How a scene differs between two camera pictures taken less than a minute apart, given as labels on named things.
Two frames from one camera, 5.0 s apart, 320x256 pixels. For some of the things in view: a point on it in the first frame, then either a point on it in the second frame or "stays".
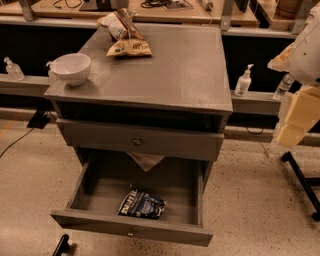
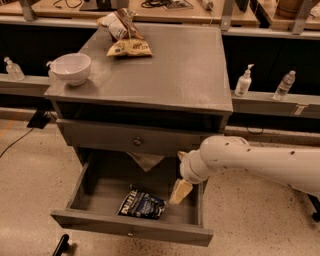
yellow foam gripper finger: (282, 61) to (197, 165)
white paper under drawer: (146, 161) stays
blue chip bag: (141, 204) stays
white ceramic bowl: (72, 68) stays
